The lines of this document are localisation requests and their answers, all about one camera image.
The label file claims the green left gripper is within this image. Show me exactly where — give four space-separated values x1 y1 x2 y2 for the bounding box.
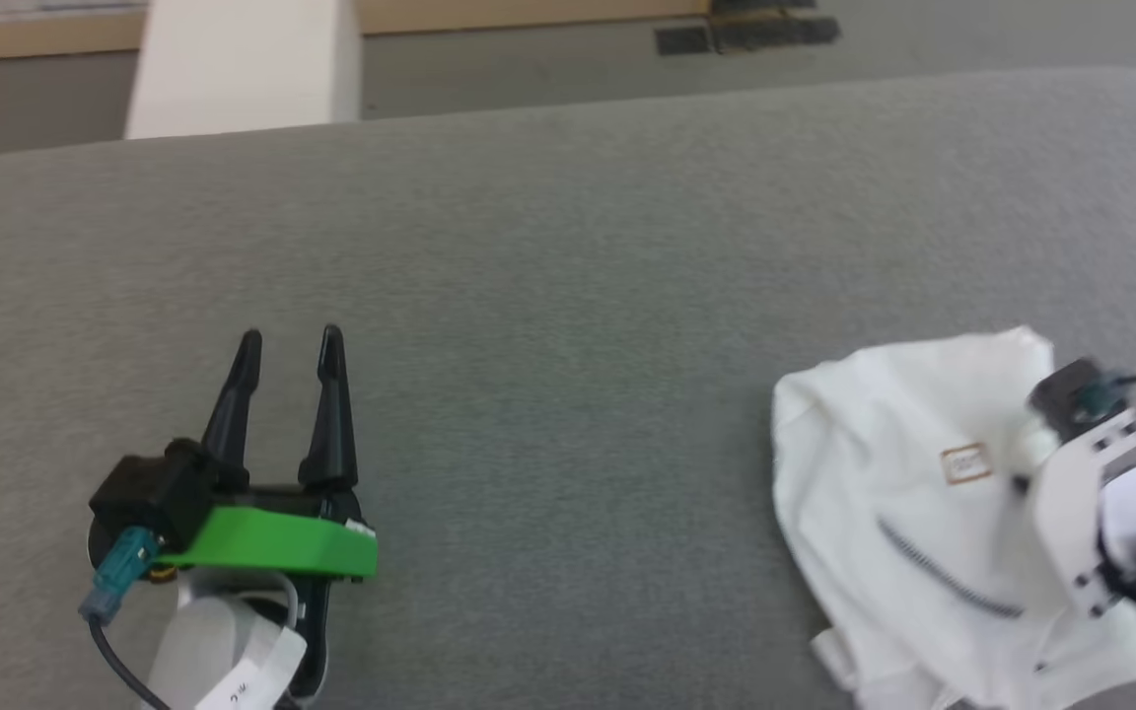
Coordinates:
154 324 380 697

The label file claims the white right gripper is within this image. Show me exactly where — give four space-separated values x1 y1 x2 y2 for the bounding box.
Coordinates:
1016 404 1136 619

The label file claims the white t-shirt garment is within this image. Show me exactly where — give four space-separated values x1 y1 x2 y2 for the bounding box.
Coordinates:
771 326 1136 710

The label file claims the grey fabric sofa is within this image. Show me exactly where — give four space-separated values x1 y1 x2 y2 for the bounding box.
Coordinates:
0 66 1136 710

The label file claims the white box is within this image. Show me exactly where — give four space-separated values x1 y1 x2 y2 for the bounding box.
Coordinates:
123 0 364 140

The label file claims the small black floor tape patch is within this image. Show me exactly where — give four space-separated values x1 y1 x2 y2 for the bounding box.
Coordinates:
654 27 713 56

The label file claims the long black floor tape patch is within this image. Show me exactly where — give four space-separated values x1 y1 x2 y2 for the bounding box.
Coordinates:
710 14 841 52

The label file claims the teal right camera connector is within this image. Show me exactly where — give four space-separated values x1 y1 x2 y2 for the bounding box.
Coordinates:
1079 378 1129 417

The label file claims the teal camera connector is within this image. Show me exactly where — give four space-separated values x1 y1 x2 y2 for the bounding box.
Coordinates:
79 526 162 624
1079 378 1129 417

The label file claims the teal left camera connector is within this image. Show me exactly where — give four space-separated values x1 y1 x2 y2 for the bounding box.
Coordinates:
79 526 162 624

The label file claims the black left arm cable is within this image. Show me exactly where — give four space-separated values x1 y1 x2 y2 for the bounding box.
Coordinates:
88 613 173 710

